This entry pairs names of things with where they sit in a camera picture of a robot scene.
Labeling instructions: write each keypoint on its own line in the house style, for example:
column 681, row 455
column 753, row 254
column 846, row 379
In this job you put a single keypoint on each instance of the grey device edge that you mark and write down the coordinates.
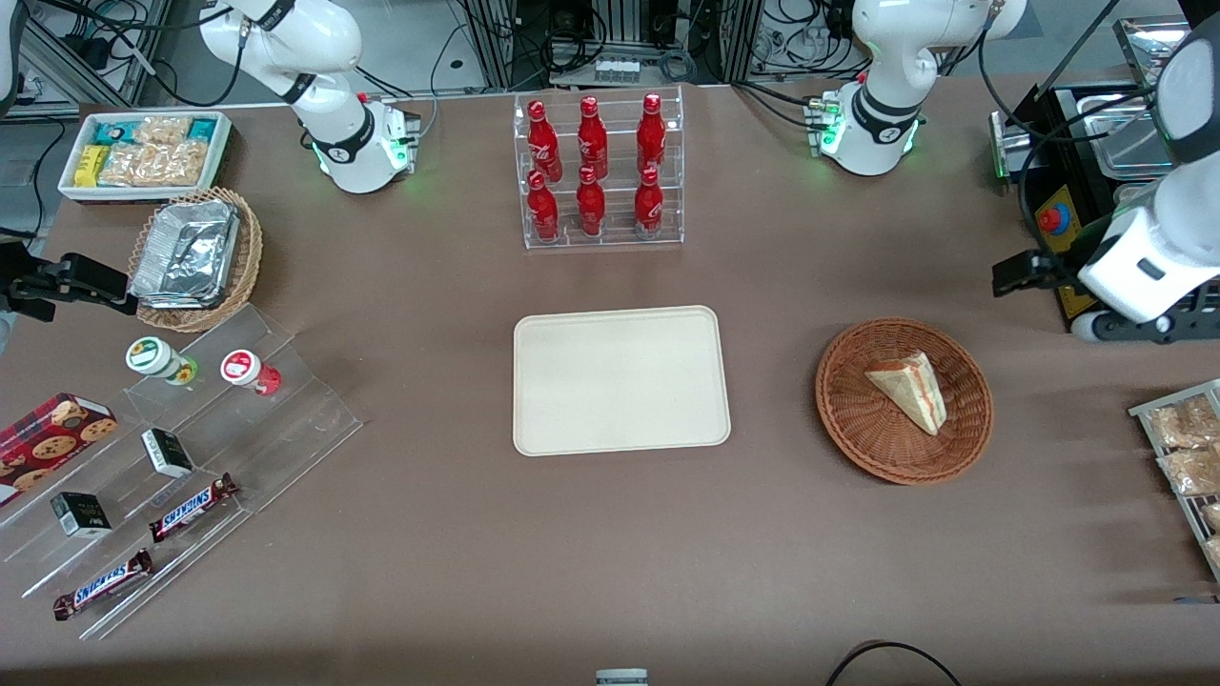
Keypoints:
column 621, row 678

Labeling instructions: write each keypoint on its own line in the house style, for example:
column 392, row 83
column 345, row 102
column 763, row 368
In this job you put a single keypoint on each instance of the clear bag of pastry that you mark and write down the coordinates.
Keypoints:
column 1187, row 422
column 1191, row 472

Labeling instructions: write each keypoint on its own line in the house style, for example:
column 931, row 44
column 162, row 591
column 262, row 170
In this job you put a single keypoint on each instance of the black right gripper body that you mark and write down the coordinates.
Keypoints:
column 29, row 286

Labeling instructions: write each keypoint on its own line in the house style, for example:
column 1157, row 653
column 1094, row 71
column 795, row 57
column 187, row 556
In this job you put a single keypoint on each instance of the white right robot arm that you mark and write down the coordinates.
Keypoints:
column 334, row 38

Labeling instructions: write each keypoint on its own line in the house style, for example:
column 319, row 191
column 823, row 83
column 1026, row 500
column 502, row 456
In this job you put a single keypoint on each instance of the oval tan wicker basket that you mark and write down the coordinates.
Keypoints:
column 246, row 257

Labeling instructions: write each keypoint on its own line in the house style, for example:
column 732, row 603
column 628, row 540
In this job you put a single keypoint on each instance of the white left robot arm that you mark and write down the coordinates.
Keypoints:
column 896, row 57

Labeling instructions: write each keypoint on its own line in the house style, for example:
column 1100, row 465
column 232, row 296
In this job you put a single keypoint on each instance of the red lidded white cup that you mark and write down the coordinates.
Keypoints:
column 243, row 368

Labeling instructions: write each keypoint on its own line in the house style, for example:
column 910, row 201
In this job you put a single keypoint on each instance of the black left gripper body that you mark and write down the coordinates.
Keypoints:
column 1047, row 271

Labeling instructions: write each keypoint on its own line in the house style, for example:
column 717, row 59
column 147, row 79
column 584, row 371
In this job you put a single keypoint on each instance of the round brown wicker basket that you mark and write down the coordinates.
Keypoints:
column 858, row 429

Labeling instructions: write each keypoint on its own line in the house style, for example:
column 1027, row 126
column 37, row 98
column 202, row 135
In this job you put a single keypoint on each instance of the clear acrylic stepped shelf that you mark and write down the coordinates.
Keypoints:
column 286, row 419

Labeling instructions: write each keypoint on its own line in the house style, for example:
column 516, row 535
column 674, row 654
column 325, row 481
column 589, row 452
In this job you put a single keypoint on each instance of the black control box red button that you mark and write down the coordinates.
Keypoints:
column 1058, row 243

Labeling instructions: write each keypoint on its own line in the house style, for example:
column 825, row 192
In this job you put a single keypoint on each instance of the stainless steel pan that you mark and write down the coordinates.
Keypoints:
column 1148, row 48
column 1125, row 138

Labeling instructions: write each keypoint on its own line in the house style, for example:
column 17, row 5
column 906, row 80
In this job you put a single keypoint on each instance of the triangle sandwich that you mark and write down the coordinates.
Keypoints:
column 913, row 389

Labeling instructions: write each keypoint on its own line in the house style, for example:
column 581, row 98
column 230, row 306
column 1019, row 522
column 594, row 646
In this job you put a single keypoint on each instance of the Snickers chocolate bar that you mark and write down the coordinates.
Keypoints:
column 103, row 584
column 191, row 508

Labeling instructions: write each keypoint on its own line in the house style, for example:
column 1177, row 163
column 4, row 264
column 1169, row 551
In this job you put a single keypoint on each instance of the small black carton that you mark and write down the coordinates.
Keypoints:
column 168, row 453
column 81, row 514

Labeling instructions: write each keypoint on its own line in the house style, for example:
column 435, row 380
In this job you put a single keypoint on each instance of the green lidded white cup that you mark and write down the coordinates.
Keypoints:
column 152, row 357

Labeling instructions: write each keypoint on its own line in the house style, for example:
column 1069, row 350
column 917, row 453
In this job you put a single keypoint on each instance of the white plastic snack bin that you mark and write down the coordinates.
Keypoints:
column 69, row 186

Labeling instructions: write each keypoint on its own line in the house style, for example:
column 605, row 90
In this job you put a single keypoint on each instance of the teal snack packet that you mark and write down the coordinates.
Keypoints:
column 203, row 129
column 116, row 132

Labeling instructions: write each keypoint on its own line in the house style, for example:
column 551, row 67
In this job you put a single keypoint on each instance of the red plaid cookie box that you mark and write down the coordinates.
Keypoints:
column 48, row 443

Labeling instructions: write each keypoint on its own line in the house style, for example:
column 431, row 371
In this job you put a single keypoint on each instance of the white power strip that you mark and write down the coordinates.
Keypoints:
column 618, row 70

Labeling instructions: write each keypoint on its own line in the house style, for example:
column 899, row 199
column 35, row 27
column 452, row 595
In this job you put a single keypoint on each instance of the yellow snack packet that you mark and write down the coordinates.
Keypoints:
column 90, row 166

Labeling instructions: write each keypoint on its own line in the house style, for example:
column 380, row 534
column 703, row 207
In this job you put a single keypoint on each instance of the red cola bottle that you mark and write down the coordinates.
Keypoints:
column 648, row 208
column 543, row 211
column 591, row 208
column 592, row 138
column 543, row 143
column 651, row 133

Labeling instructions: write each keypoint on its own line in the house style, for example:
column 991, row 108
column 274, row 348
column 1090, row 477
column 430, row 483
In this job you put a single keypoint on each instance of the clear acrylic bottle rack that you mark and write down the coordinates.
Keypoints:
column 615, row 238

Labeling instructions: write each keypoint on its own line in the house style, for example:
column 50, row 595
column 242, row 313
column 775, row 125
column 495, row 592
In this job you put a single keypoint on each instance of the clear bag of crackers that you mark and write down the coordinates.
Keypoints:
column 157, row 165
column 162, row 131

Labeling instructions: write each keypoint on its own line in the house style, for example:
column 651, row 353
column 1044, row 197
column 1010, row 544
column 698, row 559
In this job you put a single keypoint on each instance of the stacked aluminium foil trays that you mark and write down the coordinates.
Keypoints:
column 186, row 252

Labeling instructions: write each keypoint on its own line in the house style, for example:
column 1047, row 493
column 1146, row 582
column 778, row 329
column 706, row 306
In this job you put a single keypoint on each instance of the beige plastic tray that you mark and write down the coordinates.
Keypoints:
column 620, row 381

